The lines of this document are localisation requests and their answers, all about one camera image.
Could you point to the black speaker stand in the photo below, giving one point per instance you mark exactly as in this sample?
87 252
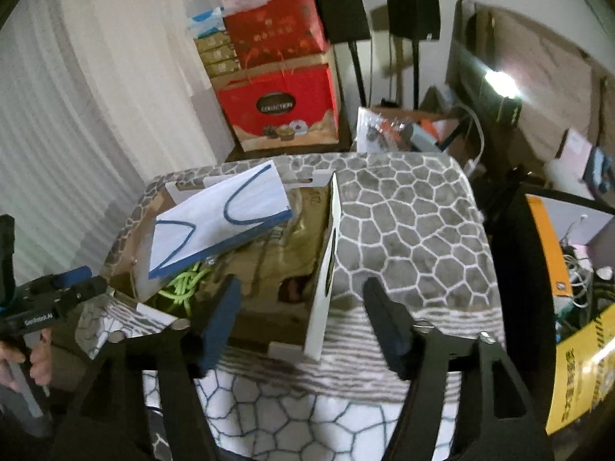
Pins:
416 74
358 74

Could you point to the small pink box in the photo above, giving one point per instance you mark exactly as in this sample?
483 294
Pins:
574 146

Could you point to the white pouch with blue lines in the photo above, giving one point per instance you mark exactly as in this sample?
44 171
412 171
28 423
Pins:
216 216

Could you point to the black device with bright light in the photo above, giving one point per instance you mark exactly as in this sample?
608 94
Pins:
507 110

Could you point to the large brown cardboard box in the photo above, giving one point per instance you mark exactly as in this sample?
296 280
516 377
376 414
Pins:
341 105

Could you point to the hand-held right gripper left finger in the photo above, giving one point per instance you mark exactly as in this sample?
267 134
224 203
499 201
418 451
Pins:
221 321

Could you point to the large gold box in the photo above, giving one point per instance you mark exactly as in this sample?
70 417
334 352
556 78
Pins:
274 269

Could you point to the blue plastic bag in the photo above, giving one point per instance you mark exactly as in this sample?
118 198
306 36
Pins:
598 168

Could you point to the white and brown cardboard box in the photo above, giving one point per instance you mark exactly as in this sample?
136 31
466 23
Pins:
322 307

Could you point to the brown sofa cushion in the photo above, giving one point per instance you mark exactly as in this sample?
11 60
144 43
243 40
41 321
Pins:
538 67
605 105

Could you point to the black box with orange stripe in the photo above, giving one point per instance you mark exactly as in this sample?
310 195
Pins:
509 259

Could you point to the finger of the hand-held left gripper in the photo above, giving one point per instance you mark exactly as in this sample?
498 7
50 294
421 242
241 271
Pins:
72 276
89 290

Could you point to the yellow checkered packet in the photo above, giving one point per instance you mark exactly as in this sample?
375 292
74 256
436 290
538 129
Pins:
581 374

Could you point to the blue white tissue pack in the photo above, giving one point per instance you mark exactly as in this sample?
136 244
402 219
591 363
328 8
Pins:
206 21

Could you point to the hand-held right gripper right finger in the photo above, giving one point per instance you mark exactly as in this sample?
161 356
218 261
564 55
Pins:
384 331

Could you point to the person's left hand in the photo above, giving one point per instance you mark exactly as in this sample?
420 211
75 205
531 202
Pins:
41 360

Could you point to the clear plastic bag of parts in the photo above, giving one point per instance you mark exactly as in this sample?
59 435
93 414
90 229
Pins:
379 129

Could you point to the black speaker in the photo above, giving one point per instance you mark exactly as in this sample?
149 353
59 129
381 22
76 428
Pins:
341 12
412 12

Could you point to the cardboard box of clutter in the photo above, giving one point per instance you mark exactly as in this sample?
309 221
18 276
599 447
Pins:
442 127

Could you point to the grey white patterned blanket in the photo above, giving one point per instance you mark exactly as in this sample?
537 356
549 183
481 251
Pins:
408 230

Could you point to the white curtain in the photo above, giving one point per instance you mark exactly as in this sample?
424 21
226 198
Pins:
72 105

